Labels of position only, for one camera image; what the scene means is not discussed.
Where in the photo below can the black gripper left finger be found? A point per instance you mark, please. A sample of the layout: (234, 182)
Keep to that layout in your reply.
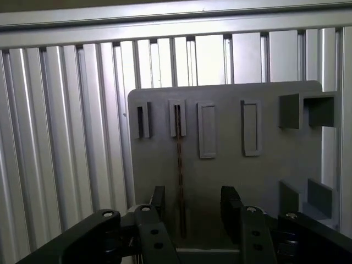
(154, 236)

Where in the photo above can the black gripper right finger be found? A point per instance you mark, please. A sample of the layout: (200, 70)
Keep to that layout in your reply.
(255, 236)

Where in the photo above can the RAM stick with blue label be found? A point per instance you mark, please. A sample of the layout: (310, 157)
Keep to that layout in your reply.
(180, 165)

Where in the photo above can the grey parts rack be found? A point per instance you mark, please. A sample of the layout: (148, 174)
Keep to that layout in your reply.
(228, 170)

